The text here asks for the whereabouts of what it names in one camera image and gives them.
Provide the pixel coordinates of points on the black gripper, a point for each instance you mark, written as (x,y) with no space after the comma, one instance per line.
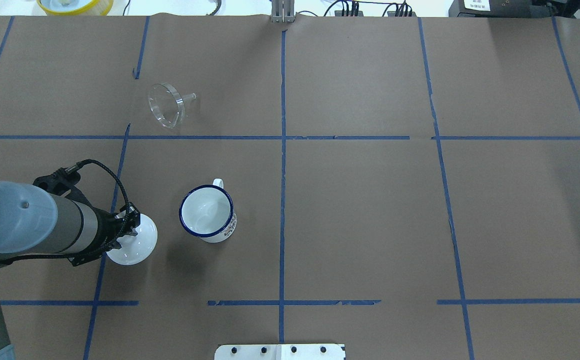
(106,228)

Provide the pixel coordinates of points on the clear glass funnel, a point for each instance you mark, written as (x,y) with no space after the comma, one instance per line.
(168,106)

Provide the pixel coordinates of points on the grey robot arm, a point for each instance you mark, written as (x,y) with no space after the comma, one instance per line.
(36,224)

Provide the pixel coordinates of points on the white ceramic lid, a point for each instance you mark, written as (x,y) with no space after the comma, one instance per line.
(138,245)

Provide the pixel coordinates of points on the white enamel mug blue rim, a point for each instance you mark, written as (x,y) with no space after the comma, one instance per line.
(208,212)

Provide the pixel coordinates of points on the yellow rimmed bowl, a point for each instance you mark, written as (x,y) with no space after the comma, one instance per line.
(76,7)

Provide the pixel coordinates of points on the black equipment box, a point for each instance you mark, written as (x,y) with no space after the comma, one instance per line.
(519,9)

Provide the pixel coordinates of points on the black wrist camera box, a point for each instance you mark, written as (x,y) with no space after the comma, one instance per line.
(61,182)

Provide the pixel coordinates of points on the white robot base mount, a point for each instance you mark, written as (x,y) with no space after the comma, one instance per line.
(296,351)

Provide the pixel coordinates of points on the grey metal bracket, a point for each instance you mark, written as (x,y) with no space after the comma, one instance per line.
(283,11)

